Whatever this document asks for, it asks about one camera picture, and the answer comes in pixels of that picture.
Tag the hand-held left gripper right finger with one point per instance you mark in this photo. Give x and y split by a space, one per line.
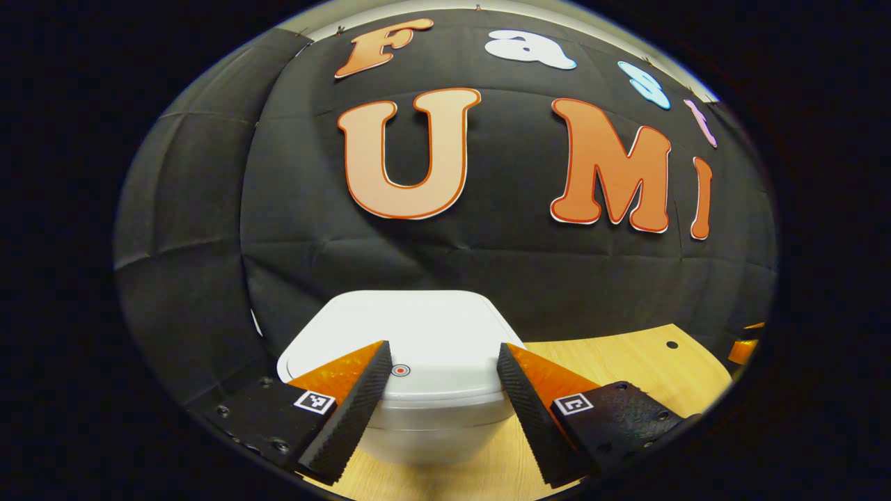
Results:
529 417

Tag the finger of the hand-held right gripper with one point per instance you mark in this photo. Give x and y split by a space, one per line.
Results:
741 351

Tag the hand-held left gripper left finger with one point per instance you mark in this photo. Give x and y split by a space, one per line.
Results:
348 424

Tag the white desktop garbage bin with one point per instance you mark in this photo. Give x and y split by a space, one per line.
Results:
431 334

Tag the wooden desktop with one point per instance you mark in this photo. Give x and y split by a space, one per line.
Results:
626 362

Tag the black backdrop cloth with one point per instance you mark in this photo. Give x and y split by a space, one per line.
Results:
487 257

